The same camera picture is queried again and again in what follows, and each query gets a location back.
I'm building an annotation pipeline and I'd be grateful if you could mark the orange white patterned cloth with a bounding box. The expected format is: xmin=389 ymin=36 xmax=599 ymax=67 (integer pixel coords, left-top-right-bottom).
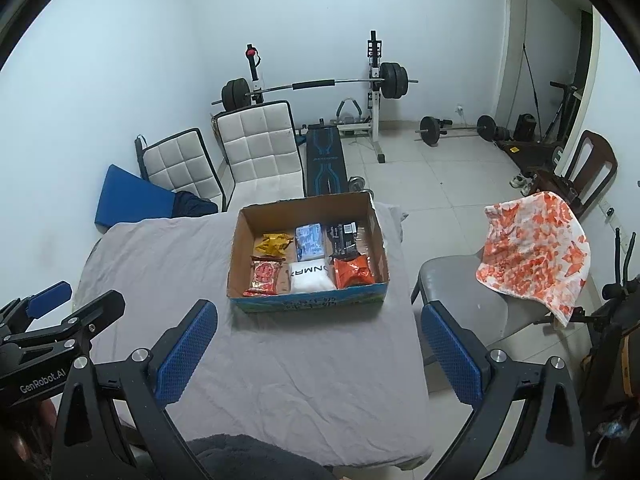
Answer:
xmin=475 ymin=191 xmax=591 ymax=326

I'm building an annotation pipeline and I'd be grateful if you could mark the grey table cloth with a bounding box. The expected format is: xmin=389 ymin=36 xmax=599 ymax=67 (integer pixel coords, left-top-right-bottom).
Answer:
xmin=74 ymin=204 xmax=434 ymax=467

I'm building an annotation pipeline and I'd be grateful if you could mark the open cardboard box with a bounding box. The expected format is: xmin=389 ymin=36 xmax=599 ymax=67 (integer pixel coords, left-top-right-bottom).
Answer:
xmin=227 ymin=192 xmax=390 ymax=313

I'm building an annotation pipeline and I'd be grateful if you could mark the chrome dumbbell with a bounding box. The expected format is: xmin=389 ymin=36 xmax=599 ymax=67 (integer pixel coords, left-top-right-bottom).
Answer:
xmin=347 ymin=176 xmax=372 ymax=194

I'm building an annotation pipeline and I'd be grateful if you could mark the barbell on rack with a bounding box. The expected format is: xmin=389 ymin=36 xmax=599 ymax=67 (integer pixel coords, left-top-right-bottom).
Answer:
xmin=212 ymin=62 xmax=419 ymax=110

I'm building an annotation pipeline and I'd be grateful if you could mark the left white quilted chair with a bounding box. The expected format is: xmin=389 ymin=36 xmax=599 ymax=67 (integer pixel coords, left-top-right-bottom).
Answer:
xmin=134 ymin=128 xmax=228 ymax=211

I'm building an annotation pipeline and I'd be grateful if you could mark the yellow snack packet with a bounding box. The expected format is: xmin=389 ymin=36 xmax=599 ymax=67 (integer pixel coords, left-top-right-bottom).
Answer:
xmin=255 ymin=232 xmax=294 ymax=259

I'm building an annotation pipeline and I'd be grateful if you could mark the grey plastic chair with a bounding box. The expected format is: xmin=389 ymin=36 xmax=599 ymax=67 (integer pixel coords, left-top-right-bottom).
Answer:
xmin=410 ymin=253 xmax=557 ymax=369

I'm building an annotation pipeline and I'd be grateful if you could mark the right white quilted chair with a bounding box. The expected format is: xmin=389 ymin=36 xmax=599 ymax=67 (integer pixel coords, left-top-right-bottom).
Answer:
xmin=214 ymin=101 xmax=306 ymax=210

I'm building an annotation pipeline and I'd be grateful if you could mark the red candy packet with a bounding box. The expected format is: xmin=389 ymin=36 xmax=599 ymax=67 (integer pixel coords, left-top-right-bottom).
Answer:
xmin=243 ymin=256 xmax=285 ymax=297

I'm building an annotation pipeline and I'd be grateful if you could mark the black snack packet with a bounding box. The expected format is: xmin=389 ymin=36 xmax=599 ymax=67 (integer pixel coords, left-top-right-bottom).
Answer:
xmin=326 ymin=221 xmax=360 ymax=261

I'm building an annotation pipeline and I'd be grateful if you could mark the blue cushion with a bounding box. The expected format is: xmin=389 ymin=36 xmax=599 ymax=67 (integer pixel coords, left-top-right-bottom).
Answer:
xmin=94 ymin=165 xmax=175 ymax=229

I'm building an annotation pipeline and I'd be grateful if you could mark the dark navy cloth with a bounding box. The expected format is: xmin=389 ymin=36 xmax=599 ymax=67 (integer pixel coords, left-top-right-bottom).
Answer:
xmin=171 ymin=191 xmax=218 ymax=218

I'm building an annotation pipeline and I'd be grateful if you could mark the orange snack packet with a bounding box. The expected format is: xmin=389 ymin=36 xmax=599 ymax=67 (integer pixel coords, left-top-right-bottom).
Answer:
xmin=333 ymin=255 xmax=375 ymax=289

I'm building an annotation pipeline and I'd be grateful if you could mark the barbell on floor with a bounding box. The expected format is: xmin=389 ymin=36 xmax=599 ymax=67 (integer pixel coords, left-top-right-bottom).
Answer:
xmin=416 ymin=115 xmax=498 ymax=146

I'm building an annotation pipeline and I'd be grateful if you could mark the white quilted chair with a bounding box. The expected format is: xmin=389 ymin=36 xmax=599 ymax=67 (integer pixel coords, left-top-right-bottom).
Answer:
xmin=214 ymin=101 xmax=306 ymax=210
xmin=134 ymin=128 xmax=228 ymax=211

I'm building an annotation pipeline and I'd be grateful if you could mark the black blue weight bench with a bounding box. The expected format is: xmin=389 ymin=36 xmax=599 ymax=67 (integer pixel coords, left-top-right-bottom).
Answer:
xmin=306 ymin=124 xmax=348 ymax=196

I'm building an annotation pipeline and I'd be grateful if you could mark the blue wet wipes pack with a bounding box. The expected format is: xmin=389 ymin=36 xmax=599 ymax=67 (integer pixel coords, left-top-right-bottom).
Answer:
xmin=295 ymin=223 xmax=326 ymax=262

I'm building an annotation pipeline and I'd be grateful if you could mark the white squat rack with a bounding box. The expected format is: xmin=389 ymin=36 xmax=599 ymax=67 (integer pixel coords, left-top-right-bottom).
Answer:
xmin=335 ymin=29 xmax=386 ymax=164

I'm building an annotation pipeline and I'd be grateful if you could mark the white tissue pack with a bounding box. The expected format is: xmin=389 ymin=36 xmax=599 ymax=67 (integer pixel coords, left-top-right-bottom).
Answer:
xmin=288 ymin=258 xmax=336 ymax=294

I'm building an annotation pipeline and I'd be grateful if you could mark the brown wooden chair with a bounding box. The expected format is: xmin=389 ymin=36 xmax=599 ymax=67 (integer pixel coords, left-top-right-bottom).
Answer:
xmin=532 ymin=130 xmax=618 ymax=219

